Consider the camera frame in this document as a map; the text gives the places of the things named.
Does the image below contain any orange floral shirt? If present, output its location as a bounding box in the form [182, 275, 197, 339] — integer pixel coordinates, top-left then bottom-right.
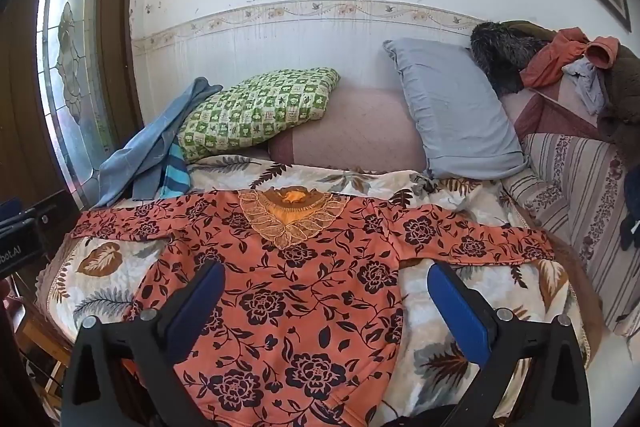
[69, 187, 556, 427]

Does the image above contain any dark wooden door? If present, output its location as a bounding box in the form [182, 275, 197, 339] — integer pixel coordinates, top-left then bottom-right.
[0, 0, 146, 212]

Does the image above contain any pink bolster cushion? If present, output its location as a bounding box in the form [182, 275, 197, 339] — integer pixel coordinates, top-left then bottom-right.
[267, 84, 428, 172]

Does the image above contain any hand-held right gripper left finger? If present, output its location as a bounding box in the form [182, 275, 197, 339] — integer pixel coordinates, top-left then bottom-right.
[60, 261, 227, 427]

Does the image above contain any brown plush blanket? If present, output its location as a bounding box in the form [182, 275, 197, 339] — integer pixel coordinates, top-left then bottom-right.
[597, 42, 640, 158]

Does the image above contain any green checkered pillow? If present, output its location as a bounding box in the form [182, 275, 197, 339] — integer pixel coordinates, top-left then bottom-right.
[176, 67, 342, 162]

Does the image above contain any small grey cloth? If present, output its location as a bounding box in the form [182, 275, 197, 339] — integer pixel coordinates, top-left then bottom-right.
[562, 57, 608, 116]

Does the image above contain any wooden bed frame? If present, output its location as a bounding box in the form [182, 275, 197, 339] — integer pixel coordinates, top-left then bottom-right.
[15, 307, 71, 408]

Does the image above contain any stained glass window pane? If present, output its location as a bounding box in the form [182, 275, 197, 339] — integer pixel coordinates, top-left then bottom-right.
[36, 0, 121, 208]

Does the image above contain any dark blue cloth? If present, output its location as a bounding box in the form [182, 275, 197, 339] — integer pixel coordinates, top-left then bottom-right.
[620, 202, 640, 250]

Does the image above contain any grey-blue pillow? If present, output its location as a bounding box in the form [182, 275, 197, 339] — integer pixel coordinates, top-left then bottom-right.
[383, 38, 531, 182]

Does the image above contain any pink maroon bedsheet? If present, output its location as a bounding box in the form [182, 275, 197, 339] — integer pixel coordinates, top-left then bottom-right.
[500, 87, 616, 142]

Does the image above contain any leaf print blanket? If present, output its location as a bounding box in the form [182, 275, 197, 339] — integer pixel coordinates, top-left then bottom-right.
[35, 154, 591, 427]

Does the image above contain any blue-grey cloth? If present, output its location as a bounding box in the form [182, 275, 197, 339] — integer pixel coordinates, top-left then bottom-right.
[95, 77, 223, 208]

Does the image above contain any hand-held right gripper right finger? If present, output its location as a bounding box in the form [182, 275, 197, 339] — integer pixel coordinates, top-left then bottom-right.
[426, 261, 592, 427]

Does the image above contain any dark furry garment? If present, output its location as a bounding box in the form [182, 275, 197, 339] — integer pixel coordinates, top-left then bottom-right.
[470, 22, 551, 98]

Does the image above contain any teal striped cloth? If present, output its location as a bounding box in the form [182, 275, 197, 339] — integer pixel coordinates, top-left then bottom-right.
[159, 142, 192, 200]

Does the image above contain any striped floral blanket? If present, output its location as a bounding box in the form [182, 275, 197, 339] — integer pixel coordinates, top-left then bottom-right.
[500, 132, 640, 338]

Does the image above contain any orange hooded garment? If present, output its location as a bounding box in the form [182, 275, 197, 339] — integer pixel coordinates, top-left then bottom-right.
[520, 28, 621, 90]

